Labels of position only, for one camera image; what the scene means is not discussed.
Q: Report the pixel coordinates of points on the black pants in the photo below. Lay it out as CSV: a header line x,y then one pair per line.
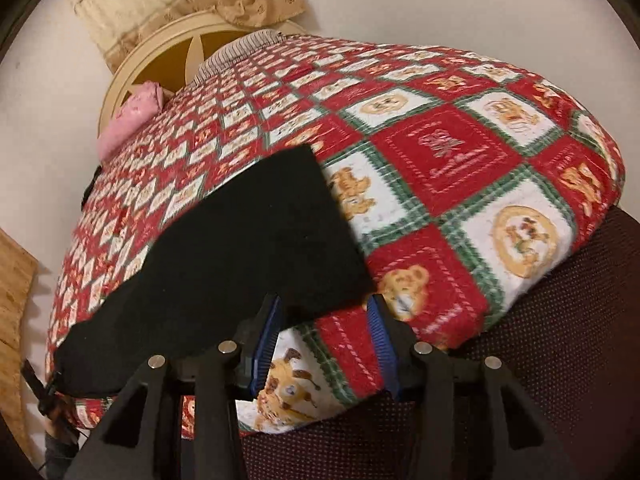
x,y
275,228

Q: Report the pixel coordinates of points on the striped pillow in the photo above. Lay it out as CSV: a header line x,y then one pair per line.
x,y
236,51

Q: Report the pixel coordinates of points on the red patchwork teddy blanket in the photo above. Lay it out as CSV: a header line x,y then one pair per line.
x,y
465,178

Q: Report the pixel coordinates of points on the small black item on bed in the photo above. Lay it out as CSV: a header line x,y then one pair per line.
x,y
88,190

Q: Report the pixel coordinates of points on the dark sleeved left forearm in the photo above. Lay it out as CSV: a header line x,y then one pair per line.
x,y
59,454

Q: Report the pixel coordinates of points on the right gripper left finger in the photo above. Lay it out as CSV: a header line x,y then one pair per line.
x,y
140,435

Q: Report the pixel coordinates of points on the wooden furniture panel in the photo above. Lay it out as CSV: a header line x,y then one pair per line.
x,y
18,269

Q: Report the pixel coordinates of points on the pink folded cloth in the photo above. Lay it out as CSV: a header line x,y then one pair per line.
x,y
143,105

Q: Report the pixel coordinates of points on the person left hand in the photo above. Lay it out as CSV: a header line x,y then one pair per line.
x,y
57,423

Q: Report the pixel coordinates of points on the cream wooden headboard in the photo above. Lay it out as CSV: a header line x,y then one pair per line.
x,y
171,57

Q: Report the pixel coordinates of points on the dark red dotted bed skirt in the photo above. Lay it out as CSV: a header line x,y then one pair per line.
x,y
573,343

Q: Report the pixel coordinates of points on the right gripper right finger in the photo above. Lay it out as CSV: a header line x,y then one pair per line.
x,y
476,420

